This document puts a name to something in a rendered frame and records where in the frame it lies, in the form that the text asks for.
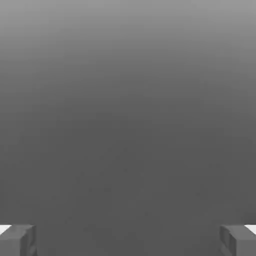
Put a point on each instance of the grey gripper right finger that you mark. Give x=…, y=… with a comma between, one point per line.
x=240, y=242

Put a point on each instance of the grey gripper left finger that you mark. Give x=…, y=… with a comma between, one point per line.
x=16, y=242

